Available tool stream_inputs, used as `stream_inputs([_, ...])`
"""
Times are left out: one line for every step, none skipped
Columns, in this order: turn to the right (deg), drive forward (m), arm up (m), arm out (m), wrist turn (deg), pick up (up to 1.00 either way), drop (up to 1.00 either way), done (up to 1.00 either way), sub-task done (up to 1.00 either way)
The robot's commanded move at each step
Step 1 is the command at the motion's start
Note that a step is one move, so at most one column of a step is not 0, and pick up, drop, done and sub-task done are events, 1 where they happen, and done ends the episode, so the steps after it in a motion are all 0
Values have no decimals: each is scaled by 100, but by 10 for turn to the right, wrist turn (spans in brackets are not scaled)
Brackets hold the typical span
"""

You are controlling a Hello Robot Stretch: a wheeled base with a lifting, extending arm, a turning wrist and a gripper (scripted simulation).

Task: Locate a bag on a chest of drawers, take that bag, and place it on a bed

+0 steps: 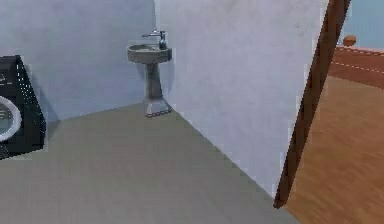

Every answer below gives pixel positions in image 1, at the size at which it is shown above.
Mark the reddish brown wooden bed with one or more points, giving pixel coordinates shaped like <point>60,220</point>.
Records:
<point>360,65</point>

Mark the dark soap dispenser bottle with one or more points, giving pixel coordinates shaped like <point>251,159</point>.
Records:
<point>162,42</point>

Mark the silver sink faucet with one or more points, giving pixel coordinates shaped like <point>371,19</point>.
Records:
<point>151,34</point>

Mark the black washing machine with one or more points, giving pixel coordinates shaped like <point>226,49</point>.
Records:
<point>23,110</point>

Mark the grey pedestal sink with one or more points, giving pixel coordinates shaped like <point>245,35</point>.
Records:
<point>151,55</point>

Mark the brown wooden door frame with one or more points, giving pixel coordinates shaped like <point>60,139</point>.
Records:
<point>310,103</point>

